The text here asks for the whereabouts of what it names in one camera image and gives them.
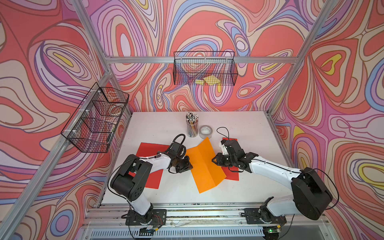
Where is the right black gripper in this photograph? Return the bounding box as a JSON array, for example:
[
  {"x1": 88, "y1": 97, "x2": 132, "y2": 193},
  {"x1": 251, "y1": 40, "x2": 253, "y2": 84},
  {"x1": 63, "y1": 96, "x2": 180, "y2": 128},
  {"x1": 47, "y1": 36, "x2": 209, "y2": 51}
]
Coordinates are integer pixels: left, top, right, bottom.
[{"x1": 211, "y1": 153, "x2": 237, "y2": 167}]

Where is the red paper sheet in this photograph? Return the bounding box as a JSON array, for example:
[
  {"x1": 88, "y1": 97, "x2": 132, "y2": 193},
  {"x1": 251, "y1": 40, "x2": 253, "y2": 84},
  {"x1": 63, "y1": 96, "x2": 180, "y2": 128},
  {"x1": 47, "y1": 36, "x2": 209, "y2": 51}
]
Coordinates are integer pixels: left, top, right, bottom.
[
  {"x1": 221, "y1": 137, "x2": 240, "y2": 182},
  {"x1": 136, "y1": 143, "x2": 170, "y2": 189}
]

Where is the orange paper sheet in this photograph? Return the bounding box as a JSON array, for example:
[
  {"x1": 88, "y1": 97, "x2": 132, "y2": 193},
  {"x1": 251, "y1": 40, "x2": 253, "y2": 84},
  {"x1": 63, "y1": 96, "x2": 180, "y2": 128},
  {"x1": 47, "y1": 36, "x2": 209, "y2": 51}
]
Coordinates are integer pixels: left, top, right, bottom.
[{"x1": 187, "y1": 138, "x2": 226, "y2": 194}]

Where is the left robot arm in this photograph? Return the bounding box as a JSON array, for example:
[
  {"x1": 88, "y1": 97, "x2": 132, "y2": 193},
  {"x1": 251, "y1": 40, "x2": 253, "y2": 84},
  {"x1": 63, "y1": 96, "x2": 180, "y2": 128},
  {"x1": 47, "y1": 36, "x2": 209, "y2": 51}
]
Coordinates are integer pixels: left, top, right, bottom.
[{"x1": 109, "y1": 142, "x2": 193, "y2": 216}]

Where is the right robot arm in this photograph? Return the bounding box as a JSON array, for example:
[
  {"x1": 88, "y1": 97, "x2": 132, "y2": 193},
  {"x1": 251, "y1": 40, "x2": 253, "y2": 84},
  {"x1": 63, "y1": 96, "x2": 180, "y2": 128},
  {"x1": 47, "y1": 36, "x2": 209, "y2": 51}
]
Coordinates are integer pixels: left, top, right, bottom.
[{"x1": 212, "y1": 150, "x2": 333, "y2": 224}]

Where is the clear tape roll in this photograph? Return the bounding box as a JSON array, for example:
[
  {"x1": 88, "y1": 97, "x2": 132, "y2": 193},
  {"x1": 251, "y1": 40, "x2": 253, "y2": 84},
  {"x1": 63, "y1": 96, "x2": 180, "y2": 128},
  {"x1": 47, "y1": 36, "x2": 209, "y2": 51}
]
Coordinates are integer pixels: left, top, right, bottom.
[{"x1": 199, "y1": 125, "x2": 213, "y2": 140}]

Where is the pencil cup with pencils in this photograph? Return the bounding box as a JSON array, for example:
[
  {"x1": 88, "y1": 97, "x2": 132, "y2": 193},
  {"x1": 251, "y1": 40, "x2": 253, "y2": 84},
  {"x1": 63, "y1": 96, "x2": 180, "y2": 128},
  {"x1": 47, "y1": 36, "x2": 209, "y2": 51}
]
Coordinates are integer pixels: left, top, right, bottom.
[{"x1": 186, "y1": 112, "x2": 199, "y2": 138}]

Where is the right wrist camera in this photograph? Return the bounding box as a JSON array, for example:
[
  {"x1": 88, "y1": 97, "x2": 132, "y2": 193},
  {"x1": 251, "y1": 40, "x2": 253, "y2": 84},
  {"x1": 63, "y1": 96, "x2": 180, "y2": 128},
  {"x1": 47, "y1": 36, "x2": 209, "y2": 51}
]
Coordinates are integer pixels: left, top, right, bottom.
[{"x1": 221, "y1": 139, "x2": 242, "y2": 155}]

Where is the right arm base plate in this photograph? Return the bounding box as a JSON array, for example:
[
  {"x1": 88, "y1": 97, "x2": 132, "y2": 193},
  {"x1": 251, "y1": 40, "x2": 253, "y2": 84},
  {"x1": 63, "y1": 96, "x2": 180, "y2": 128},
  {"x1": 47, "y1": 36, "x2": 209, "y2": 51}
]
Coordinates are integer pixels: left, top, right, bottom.
[{"x1": 241, "y1": 208, "x2": 287, "y2": 226}]

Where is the left wall wire basket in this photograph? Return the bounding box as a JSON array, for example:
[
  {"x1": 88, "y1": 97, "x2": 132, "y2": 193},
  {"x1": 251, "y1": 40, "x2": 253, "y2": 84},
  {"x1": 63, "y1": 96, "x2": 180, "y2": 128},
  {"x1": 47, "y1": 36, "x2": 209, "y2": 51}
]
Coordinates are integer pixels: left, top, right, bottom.
[{"x1": 61, "y1": 83, "x2": 130, "y2": 153}]

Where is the wall wire basket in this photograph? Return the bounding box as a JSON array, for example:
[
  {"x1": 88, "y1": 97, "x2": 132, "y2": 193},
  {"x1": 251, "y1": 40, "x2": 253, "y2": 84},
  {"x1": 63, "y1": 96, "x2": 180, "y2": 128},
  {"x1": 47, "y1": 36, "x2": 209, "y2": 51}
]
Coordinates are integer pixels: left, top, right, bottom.
[
  {"x1": 173, "y1": 50, "x2": 239, "y2": 86},
  {"x1": 61, "y1": 83, "x2": 130, "y2": 153}
]

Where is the back wall wire basket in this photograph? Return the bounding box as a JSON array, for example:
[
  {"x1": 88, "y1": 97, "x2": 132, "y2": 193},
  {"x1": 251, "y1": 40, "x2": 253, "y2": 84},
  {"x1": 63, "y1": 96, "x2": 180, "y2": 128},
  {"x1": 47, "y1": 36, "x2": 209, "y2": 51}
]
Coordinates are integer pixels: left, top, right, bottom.
[{"x1": 173, "y1": 50, "x2": 239, "y2": 86}]

